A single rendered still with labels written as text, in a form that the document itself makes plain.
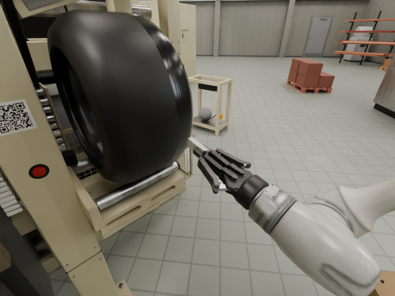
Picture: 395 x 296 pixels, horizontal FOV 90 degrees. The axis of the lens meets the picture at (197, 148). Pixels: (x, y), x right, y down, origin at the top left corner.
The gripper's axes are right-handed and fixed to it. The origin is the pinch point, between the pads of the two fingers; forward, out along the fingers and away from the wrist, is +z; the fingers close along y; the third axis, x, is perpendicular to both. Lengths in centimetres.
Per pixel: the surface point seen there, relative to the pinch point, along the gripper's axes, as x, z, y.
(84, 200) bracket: 21.0, 18.1, 27.4
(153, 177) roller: 24.9, 17.1, 3.7
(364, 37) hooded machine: 66, 250, -1356
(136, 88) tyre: -12.9, 14.1, 9.3
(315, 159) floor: 117, 0, -219
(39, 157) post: 7.2, 27.1, 32.7
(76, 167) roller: 30, 44, 24
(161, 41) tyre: -20.8, 22.8, -3.6
